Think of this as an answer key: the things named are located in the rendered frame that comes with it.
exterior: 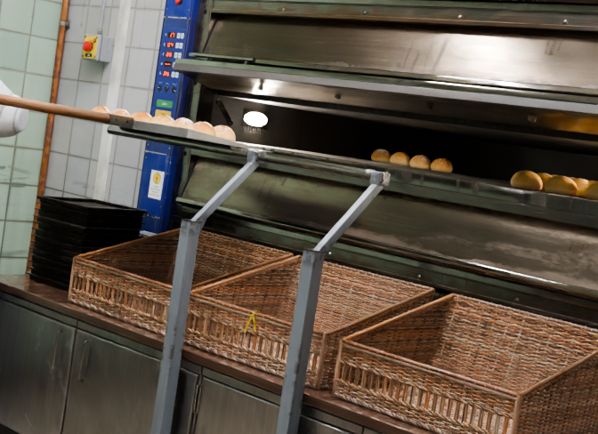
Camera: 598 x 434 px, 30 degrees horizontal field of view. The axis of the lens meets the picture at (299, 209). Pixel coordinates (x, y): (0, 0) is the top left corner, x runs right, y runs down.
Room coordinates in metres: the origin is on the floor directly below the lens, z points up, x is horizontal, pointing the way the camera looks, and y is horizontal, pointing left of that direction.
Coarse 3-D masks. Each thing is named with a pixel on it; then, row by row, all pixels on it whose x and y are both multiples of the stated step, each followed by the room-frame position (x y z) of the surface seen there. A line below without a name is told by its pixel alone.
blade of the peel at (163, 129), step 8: (88, 120) 3.61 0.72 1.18; (136, 120) 3.44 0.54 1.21; (136, 128) 3.44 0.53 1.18; (144, 128) 3.41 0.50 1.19; (152, 128) 3.38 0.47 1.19; (160, 128) 3.36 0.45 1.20; (168, 128) 3.33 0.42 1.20; (176, 128) 3.31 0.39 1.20; (184, 128) 3.28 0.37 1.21; (176, 136) 3.56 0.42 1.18; (184, 136) 3.28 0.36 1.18; (192, 136) 3.29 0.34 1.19; (200, 136) 3.31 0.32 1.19; (208, 136) 3.33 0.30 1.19; (224, 144) 3.38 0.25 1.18; (232, 144) 3.40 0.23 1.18; (240, 144) 3.43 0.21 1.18
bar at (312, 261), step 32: (128, 128) 3.75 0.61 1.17; (256, 160) 3.30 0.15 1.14; (288, 160) 3.22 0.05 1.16; (224, 192) 3.23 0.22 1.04; (192, 224) 3.14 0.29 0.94; (192, 256) 3.16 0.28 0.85; (320, 256) 2.83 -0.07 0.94; (288, 352) 2.84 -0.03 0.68; (160, 384) 3.16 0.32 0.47; (288, 384) 2.83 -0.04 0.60; (160, 416) 3.14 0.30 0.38; (288, 416) 2.81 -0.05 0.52
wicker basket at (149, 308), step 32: (96, 256) 3.72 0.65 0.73; (128, 256) 3.83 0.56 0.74; (160, 256) 3.92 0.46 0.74; (224, 256) 3.82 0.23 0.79; (256, 256) 3.72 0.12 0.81; (288, 256) 3.61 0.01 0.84; (96, 288) 3.57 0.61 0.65; (128, 288) 3.46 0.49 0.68; (160, 288) 3.35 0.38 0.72; (192, 288) 3.33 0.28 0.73; (128, 320) 3.44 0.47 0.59; (160, 320) 3.33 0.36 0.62; (192, 320) 3.34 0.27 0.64
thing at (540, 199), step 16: (320, 160) 3.64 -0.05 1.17; (336, 160) 3.59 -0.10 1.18; (400, 176) 3.41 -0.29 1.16; (416, 176) 3.37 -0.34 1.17; (432, 176) 3.33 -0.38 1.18; (464, 192) 3.25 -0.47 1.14; (480, 192) 3.21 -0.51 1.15; (496, 192) 3.17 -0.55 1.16; (512, 192) 3.14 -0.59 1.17; (528, 192) 3.11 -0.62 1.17; (560, 208) 3.03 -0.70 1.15; (576, 208) 3.00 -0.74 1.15; (592, 208) 2.97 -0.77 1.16
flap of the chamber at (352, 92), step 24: (192, 72) 3.89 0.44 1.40; (216, 72) 3.80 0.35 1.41; (240, 72) 3.72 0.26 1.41; (264, 72) 3.65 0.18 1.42; (288, 96) 3.80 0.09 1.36; (312, 96) 3.68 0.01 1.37; (360, 96) 3.46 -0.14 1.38; (384, 96) 3.36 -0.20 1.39; (408, 96) 3.26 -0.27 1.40; (432, 96) 3.18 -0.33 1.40; (456, 96) 3.13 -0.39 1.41; (480, 96) 3.07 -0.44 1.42; (504, 96) 3.02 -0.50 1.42; (480, 120) 3.29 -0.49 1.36; (504, 120) 3.20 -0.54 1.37; (528, 120) 3.11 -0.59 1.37; (552, 120) 3.03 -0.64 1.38; (576, 120) 2.95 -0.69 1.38
